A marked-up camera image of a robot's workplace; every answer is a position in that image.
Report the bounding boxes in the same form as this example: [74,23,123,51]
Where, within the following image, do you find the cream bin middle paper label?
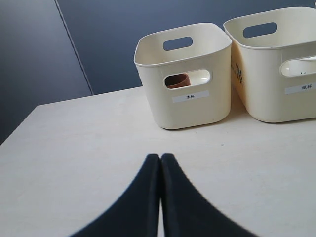
[223,7,316,123]

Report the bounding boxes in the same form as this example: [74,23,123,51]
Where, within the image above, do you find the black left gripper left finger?
[72,154,161,237]

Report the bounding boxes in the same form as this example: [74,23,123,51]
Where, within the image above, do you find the brown wooden cup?
[165,74,191,89]

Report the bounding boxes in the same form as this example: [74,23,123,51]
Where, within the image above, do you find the cream bin left wood label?
[134,23,232,130]

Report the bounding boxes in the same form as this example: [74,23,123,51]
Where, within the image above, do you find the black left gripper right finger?
[161,153,254,237]

